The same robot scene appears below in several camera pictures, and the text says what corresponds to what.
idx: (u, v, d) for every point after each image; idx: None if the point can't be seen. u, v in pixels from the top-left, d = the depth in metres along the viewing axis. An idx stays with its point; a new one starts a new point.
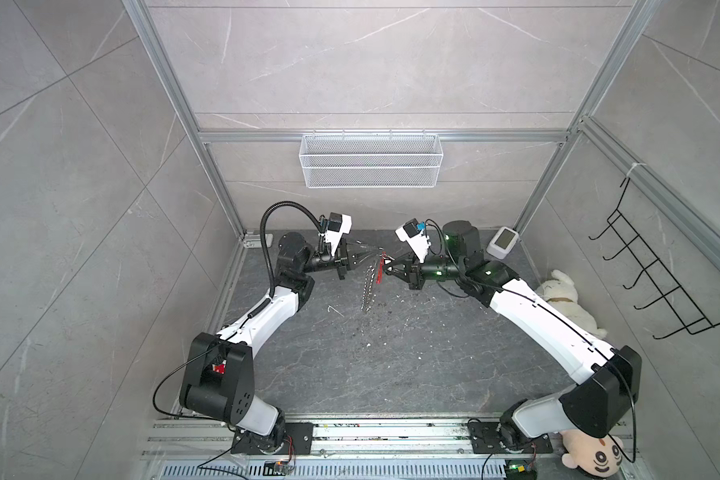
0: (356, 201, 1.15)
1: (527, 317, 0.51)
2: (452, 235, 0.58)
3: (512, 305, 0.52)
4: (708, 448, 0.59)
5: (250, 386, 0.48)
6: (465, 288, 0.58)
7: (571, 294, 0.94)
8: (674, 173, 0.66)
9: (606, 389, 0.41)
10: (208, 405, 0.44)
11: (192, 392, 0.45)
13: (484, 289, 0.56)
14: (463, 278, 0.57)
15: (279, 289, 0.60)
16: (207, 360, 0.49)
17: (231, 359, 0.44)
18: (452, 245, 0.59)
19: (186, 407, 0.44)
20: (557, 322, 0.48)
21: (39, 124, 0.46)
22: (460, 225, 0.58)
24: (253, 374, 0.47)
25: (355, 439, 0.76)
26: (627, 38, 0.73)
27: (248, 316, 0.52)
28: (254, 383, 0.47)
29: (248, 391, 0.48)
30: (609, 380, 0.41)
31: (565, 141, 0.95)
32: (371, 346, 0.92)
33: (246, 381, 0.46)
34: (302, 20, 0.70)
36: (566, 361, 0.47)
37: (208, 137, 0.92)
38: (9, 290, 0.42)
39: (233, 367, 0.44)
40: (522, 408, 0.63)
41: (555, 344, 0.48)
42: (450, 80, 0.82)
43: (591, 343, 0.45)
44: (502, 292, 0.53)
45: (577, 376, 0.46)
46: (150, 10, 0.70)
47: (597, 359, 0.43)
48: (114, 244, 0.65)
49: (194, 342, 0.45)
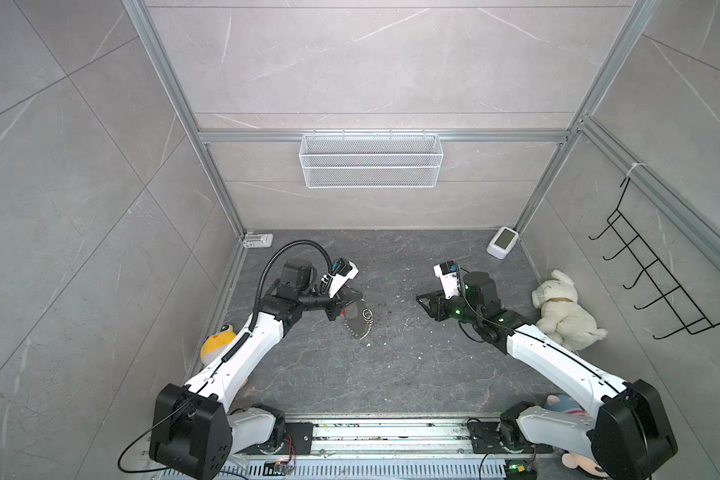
0: (356, 201, 1.15)
1: (537, 356, 0.54)
2: (471, 286, 0.65)
3: (523, 346, 0.56)
4: (709, 448, 0.59)
5: (225, 438, 0.44)
6: (482, 334, 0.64)
7: (571, 294, 0.94)
8: (673, 173, 0.66)
9: (617, 420, 0.41)
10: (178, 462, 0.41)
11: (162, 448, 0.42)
13: (499, 338, 0.61)
14: (482, 323, 0.63)
15: (259, 315, 0.55)
16: (177, 413, 0.45)
17: (200, 417, 0.39)
18: (471, 294, 0.66)
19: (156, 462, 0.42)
20: (567, 359, 0.50)
21: (40, 124, 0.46)
22: (480, 275, 0.65)
24: (226, 427, 0.44)
25: (355, 439, 0.76)
26: (627, 38, 0.73)
27: (222, 359, 0.47)
28: (228, 435, 0.45)
29: (222, 446, 0.44)
30: (621, 411, 0.41)
31: (565, 141, 0.95)
32: (371, 346, 0.92)
33: (219, 436, 0.42)
34: (302, 19, 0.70)
36: (580, 399, 0.48)
37: (208, 137, 0.92)
38: (10, 289, 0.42)
39: (201, 425, 0.40)
40: (532, 415, 0.62)
41: (566, 381, 0.50)
42: (450, 80, 0.82)
43: (601, 376, 0.46)
44: (514, 336, 0.57)
45: (592, 412, 0.46)
46: (150, 10, 0.70)
47: (607, 391, 0.44)
48: (114, 244, 0.65)
49: (162, 393, 0.41)
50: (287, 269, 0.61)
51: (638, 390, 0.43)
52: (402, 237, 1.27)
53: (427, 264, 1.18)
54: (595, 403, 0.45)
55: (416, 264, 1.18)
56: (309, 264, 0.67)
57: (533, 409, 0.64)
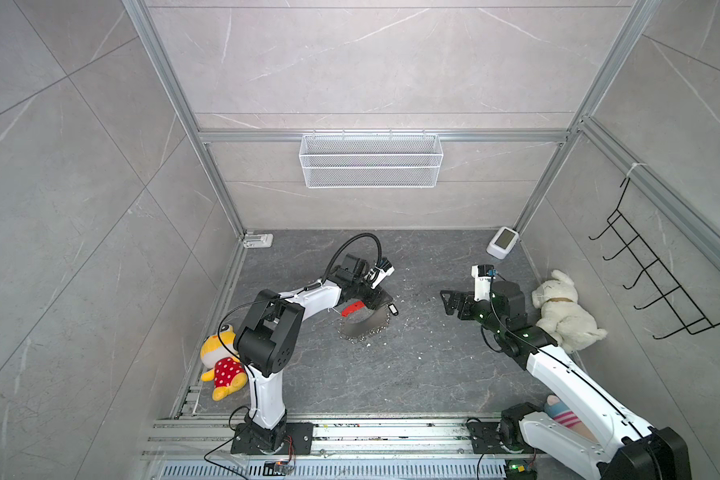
0: (356, 201, 1.15)
1: (558, 379, 0.52)
2: (498, 295, 0.63)
3: (545, 365, 0.54)
4: (708, 448, 0.59)
5: (292, 344, 0.55)
6: (503, 346, 0.62)
7: (572, 294, 0.94)
8: (673, 173, 0.66)
9: (634, 464, 0.39)
10: (255, 349, 0.51)
11: (246, 337, 0.52)
13: (521, 352, 0.59)
14: (504, 335, 0.61)
15: (327, 280, 0.69)
16: (265, 312, 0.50)
17: (285, 315, 0.52)
18: (498, 304, 0.64)
19: (237, 349, 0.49)
20: (591, 390, 0.48)
21: (40, 123, 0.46)
22: (508, 284, 0.63)
24: (297, 335, 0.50)
25: (355, 439, 0.76)
26: (627, 39, 0.73)
27: (303, 289, 0.60)
28: (295, 343, 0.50)
29: (288, 349, 0.54)
30: (641, 455, 0.39)
31: (565, 141, 0.95)
32: (371, 346, 0.92)
33: (290, 337, 0.53)
34: (302, 19, 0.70)
36: (597, 433, 0.46)
37: (208, 137, 0.92)
38: (10, 289, 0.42)
39: (285, 321, 0.51)
40: (536, 423, 0.61)
41: (585, 412, 0.48)
42: (450, 79, 0.82)
43: (626, 415, 0.44)
44: (538, 354, 0.55)
45: (609, 450, 0.44)
46: (150, 10, 0.70)
47: (630, 432, 0.42)
48: (114, 244, 0.65)
49: (259, 294, 0.54)
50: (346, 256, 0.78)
51: (665, 438, 0.41)
52: (402, 237, 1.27)
53: (427, 264, 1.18)
54: (613, 441, 0.43)
55: (415, 264, 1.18)
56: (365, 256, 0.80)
57: (539, 414, 0.64)
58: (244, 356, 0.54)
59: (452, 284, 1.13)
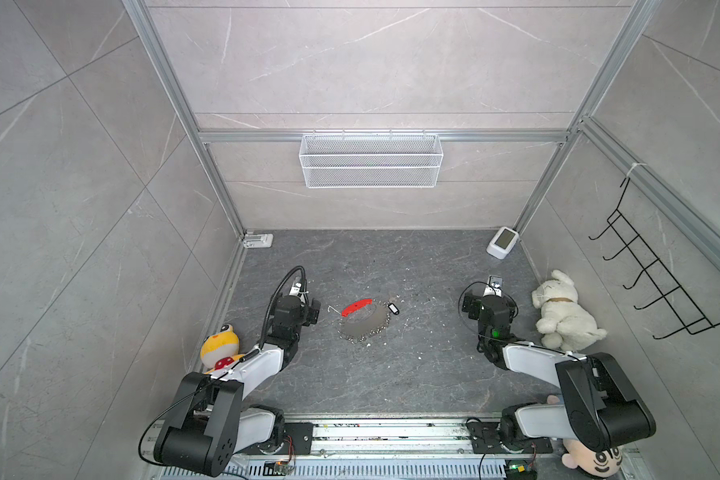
0: (356, 201, 1.15)
1: (526, 357, 0.61)
2: (487, 309, 0.72)
3: (513, 351, 0.64)
4: (709, 448, 0.59)
5: (233, 432, 0.45)
6: (485, 351, 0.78)
7: (572, 294, 0.94)
8: (673, 172, 0.66)
9: (569, 373, 0.47)
10: (187, 451, 0.41)
11: (172, 438, 0.42)
13: (499, 358, 0.69)
14: (487, 342, 0.71)
15: (264, 345, 0.61)
16: (194, 401, 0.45)
17: (220, 398, 0.44)
18: (487, 315, 0.73)
19: (162, 459, 0.42)
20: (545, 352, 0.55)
21: (39, 123, 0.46)
22: (497, 299, 0.72)
24: (237, 417, 0.46)
25: (355, 439, 0.76)
26: (628, 38, 0.73)
27: (240, 361, 0.53)
28: (234, 430, 0.45)
29: (227, 441, 0.44)
30: (575, 368, 0.47)
31: (565, 142, 0.95)
32: (371, 346, 0.92)
33: (230, 424, 0.44)
34: (302, 19, 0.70)
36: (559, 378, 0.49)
37: (208, 137, 0.92)
38: (10, 289, 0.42)
39: (221, 405, 0.43)
40: (526, 408, 0.63)
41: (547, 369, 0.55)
42: (450, 80, 0.82)
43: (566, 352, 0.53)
44: (510, 350, 0.65)
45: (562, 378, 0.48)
46: (150, 10, 0.70)
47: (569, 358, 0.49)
48: (114, 244, 0.65)
49: (184, 381, 0.45)
50: (278, 312, 0.68)
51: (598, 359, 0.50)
52: (402, 237, 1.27)
53: (427, 264, 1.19)
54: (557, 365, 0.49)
55: (416, 264, 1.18)
56: (297, 301, 0.70)
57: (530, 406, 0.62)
58: (172, 465, 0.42)
59: (452, 284, 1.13)
